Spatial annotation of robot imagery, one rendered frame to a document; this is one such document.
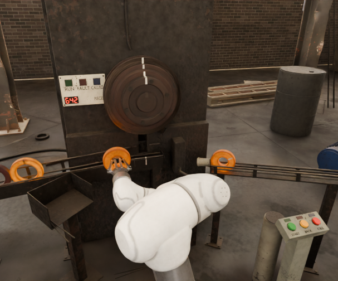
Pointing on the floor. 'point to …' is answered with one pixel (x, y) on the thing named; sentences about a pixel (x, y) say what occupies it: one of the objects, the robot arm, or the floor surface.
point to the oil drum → (296, 100)
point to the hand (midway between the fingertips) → (116, 157)
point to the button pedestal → (297, 245)
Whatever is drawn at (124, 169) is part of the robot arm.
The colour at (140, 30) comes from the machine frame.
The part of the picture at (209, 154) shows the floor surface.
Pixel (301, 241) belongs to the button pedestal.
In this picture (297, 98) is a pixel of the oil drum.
